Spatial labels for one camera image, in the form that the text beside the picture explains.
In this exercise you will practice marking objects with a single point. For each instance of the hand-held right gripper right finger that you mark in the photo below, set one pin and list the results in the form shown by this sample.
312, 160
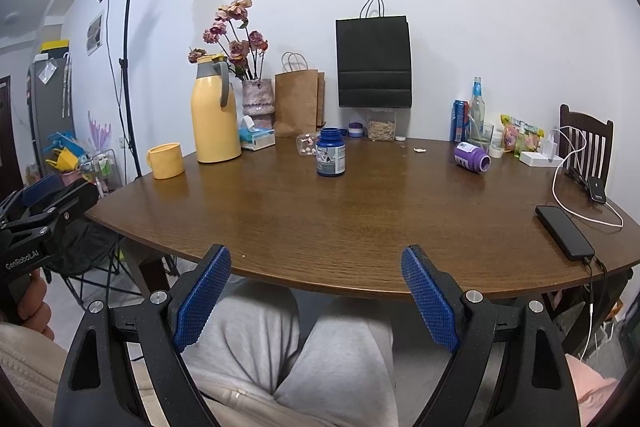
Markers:
430, 302

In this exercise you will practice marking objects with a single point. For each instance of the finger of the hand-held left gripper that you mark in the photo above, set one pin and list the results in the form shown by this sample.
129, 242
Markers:
65, 207
40, 189

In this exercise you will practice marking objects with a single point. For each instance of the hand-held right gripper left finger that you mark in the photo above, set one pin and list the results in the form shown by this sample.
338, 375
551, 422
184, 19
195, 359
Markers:
200, 302

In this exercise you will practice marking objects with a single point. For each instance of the purple bottle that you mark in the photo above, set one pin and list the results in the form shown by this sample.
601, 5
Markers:
471, 157

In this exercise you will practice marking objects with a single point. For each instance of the person's left forearm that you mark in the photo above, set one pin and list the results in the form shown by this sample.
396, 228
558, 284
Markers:
25, 357

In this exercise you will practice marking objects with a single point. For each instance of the yellow cup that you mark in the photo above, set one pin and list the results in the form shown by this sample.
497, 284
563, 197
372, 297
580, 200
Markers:
166, 162

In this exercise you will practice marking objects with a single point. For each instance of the person's left hand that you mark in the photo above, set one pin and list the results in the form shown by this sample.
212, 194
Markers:
35, 307

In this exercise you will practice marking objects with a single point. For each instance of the person's left leg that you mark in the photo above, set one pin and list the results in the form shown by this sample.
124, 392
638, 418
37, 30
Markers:
240, 332

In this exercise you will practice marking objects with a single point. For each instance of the person's leg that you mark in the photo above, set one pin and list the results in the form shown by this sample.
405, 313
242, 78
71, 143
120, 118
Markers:
240, 332
350, 357

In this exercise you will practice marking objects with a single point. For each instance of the blue plastic hangers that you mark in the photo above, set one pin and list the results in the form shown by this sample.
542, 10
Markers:
60, 141

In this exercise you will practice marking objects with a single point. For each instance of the black folding chair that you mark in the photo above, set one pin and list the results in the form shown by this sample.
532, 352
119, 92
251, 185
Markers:
95, 252

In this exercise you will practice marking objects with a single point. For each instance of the purple plastic hangers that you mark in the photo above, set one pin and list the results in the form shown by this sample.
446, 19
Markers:
99, 129

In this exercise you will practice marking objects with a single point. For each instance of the grey refrigerator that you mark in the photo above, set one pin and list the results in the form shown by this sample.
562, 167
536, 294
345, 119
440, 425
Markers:
50, 97

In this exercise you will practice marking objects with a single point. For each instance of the person's right leg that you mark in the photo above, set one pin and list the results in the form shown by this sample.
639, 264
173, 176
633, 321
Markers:
350, 357

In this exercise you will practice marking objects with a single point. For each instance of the yellow box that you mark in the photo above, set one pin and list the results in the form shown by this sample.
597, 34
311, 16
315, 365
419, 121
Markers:
54, 45

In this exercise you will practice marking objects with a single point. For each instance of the black power bank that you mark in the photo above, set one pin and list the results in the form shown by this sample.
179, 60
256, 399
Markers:
565, 232

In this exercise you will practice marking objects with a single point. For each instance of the white tape roll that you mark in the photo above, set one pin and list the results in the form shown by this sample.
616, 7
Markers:
496, 152

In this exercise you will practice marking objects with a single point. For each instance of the tissue box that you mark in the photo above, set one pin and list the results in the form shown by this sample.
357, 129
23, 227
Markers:
257, 138

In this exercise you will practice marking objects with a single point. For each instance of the yellow thermos jug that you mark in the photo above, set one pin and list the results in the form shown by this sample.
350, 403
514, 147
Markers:
215, 117

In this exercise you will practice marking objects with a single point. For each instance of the small white bottle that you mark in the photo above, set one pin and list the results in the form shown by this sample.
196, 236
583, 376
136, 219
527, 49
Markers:
496, 138

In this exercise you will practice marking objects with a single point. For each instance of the blue pill bottle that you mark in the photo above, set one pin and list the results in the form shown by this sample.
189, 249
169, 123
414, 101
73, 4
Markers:
331, 154

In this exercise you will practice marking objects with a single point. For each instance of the clear drinking glass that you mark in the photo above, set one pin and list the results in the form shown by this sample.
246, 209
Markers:
486, 133

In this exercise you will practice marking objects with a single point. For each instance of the white power strip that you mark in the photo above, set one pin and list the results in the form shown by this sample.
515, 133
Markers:
537, 158

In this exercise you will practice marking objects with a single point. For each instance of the blue drink can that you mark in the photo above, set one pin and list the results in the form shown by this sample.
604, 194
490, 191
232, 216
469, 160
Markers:
458, 121

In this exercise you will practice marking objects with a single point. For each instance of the pink cloth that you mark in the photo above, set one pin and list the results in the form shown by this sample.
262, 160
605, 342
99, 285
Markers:
592, 387

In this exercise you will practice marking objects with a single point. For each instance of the clear container of nuts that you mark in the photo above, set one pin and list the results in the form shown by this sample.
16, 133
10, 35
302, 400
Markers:
382, 124

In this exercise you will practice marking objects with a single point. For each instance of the small purple-lidded jar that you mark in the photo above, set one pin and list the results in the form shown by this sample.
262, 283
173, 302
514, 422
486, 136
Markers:
356, 130

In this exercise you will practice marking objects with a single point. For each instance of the small clear jar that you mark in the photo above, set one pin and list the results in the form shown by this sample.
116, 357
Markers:
306, 144

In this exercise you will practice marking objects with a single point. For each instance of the colourful snack bag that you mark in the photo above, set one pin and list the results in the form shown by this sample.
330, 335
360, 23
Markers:
520, 133

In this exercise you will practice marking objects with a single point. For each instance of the small black device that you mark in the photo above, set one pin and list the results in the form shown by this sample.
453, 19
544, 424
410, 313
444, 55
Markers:
595, 193

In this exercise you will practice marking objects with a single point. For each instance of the white charger plug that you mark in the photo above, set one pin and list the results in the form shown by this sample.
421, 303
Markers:
550, 143

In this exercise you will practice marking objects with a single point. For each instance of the glass bottle with blue cap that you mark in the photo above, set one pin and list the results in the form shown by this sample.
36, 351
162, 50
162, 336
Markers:
477, 107

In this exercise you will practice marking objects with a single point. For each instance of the pink textured vase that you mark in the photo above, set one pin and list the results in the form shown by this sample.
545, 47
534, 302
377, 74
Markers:
258, 97

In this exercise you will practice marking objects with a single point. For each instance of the dark wooden chair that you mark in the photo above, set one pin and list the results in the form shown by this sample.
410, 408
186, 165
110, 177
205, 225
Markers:
592, 147

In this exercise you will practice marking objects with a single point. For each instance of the brown paper bag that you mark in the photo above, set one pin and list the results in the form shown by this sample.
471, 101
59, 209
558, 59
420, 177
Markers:
299, 99

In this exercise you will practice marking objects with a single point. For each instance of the pink artificial flowers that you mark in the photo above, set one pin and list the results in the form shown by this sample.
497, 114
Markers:
235, 37

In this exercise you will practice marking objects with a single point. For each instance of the black paper bag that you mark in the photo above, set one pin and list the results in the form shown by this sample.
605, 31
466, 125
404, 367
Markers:
374, 62

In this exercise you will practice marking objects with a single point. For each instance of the wall poster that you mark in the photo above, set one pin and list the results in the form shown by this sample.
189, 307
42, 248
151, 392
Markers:
95, 32

